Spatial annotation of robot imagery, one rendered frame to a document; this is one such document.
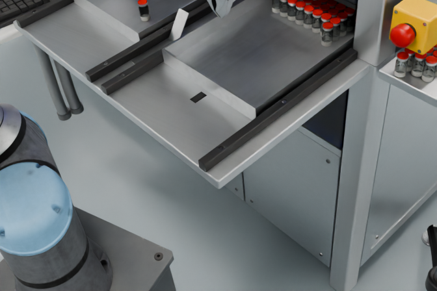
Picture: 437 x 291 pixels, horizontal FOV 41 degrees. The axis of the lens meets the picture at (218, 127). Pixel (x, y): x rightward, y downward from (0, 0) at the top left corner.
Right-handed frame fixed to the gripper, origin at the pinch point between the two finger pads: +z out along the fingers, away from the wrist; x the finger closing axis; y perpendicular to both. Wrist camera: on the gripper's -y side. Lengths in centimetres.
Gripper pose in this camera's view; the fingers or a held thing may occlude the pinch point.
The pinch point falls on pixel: (217, 12)
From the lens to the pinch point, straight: 91.8
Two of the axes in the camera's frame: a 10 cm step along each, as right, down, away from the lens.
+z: 0.8, 7.1, 7.0
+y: 7.3, -5.2, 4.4
